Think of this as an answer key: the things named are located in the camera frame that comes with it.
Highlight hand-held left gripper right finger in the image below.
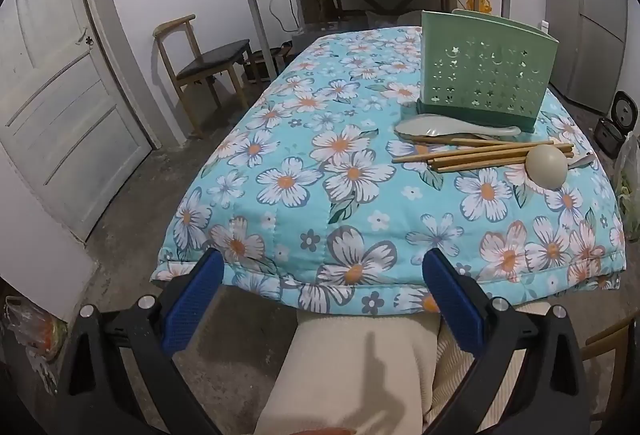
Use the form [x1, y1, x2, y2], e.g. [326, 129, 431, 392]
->
[422, 247, 591, 435]

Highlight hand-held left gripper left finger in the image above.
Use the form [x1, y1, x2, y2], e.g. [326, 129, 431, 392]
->
[55, 247, 226, 435]

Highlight pile of bamboo chopsticks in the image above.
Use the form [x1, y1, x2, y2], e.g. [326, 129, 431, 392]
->
[391, 136, 576, 174]

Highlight cream round ladle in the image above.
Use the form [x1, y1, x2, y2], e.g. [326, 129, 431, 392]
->
[525, 142, 570, 190]

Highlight pale green round spoon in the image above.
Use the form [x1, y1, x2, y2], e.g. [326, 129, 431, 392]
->
[394, 114, 481, 139]

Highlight green perforated utensil holder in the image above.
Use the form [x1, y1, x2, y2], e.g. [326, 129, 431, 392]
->
[416, 9, 560, 133]

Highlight person's cream trousers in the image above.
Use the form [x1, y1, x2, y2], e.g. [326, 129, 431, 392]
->
[255, 310, 481, 435]

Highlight light wooden chair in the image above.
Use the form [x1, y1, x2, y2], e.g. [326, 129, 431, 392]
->
[580, 315, 638, 366]

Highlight blue floral blanket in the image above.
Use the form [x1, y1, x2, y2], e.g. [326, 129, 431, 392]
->
[150, 26, 628, 316]

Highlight clear bag orange contents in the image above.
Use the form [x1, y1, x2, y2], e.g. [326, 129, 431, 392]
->
[2, 295, 68, 391]

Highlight clear bag of greens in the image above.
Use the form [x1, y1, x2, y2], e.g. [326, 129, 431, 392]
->
[612, 132, 640, 241]

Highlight white panelled door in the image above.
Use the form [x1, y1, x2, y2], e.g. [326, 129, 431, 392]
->
[0, 0, 153, 241]

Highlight wooden chair black seat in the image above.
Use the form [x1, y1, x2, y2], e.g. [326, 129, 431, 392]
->
[152, 14, 257, 139]

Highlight white woven sack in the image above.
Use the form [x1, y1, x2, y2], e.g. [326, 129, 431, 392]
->
[367, 10, 421, 28]

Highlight silver refrigerator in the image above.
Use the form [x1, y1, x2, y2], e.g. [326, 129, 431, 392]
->
[539, 0, 629, 116]

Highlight brown cardboard box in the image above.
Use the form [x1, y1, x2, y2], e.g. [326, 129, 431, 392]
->
[300, 0, 333, 23]

